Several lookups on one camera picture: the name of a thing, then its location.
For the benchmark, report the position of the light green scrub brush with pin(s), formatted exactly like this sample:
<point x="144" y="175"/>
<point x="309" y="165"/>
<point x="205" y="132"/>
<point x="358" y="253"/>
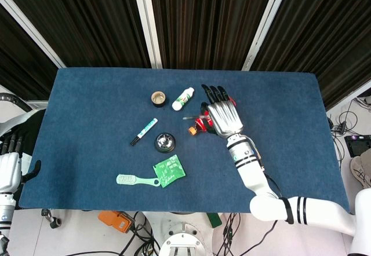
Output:
<point x="136" y="179"/>

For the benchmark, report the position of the black cup beige inside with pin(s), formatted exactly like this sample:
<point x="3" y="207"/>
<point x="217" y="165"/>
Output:
<point x="158" y="98"/>

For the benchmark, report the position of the black box purple button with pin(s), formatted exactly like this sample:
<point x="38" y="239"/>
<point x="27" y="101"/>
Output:
<point x="358" y="146"/>

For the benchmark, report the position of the white bottle green label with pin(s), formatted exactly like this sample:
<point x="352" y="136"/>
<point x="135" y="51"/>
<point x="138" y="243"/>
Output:
<point x="182" y="99"/>

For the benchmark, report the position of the dark pleated curtain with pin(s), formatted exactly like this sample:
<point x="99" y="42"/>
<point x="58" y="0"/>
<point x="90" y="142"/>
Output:
<point x="324" y="36"/>
<point x="20" y="65"/>
<point x="211" y="21"/>
<point x="95" y="21"/>

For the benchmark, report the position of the green sachet packet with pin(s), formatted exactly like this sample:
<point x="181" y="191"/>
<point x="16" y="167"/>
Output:
<point x="169" y="170"/>

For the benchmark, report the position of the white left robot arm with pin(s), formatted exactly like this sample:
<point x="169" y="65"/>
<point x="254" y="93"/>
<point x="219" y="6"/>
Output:
<point x="5" y="206"/>

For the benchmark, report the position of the beige sneaker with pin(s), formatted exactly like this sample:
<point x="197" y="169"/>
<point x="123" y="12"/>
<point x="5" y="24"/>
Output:
<point x="360" y="169"/>

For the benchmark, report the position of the blue table cloth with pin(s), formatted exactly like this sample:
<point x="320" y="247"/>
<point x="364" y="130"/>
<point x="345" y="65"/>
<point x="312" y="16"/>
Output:
<point x="101" y="151"/>

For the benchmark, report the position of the black clamp knob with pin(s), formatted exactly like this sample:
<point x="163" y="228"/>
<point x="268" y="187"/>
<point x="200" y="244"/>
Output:
<point x="52" y="219"/>

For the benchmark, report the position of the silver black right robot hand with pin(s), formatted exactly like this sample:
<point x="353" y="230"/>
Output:
<point x="227" y="117"/>

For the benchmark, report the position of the white frame post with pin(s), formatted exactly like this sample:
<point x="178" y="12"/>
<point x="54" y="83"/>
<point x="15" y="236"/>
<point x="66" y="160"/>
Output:
<point x="32" y="27"/>
<point x="147" y="21"/>
<point x="266" y="21"/>

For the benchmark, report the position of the orange box device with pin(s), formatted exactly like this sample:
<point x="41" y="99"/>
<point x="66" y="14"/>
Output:
<point x="114" y="221"/>

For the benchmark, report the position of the white marker black cap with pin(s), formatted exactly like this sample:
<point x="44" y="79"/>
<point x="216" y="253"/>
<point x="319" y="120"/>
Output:
<point x="146" y="128"/>

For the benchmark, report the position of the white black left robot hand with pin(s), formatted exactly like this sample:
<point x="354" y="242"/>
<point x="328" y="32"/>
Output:
<point x="10" y="169"/>

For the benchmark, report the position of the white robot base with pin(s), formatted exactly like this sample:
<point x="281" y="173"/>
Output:
<point x="181" y="240"/>

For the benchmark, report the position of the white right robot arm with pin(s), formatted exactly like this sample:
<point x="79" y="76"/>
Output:
<point x="252" y="175"/>

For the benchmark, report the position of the clear gel pen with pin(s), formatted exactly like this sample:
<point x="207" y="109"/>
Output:
<point x="191" y="118"/>

